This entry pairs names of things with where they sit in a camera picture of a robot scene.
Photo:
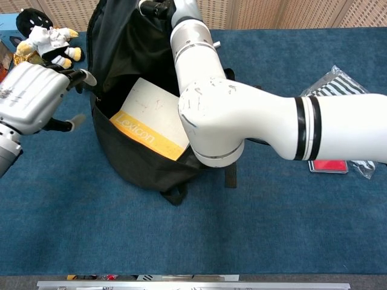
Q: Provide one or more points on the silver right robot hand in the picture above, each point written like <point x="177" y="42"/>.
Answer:
<point x="157" y="7"/>

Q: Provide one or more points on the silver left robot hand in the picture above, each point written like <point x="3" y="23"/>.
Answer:
<point x="27" y="96"/>

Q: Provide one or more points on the black backpack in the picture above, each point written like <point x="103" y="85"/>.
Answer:
<point x="130" y="39"/>

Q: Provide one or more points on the white and yellow book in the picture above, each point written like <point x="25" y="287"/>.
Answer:
<point x="145" y="105"/>

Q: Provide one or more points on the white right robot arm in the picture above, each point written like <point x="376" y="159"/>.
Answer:
<point x="242" y="121"/>

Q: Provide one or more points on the gold foil snack packet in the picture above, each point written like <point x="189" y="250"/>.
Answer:
<point x="22" y="57"/>

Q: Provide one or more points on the brown printed packet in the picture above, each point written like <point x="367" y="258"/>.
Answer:
<point x="4" y="63"/>

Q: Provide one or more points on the black and white plush toy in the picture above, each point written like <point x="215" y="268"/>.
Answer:
<point x="51" y="45"/>

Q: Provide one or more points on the light blue printed box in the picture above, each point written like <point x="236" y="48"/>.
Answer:
<point x="7" y="22"/>

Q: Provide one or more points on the woven folding screen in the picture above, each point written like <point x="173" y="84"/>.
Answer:
<point x="60" y="15"/>

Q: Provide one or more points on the blue felt table cover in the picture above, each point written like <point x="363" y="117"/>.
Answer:
<point x="90" y="226"/>

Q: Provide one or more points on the striped garment in plastic bag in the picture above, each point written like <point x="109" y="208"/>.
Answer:
<point x="335" y="84"/>

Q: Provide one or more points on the red card in clear case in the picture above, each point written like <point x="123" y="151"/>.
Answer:
<point x="329" y="165"/>

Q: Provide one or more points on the aluminium profile rail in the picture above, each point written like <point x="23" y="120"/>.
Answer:
<point x="193" y="285"/>

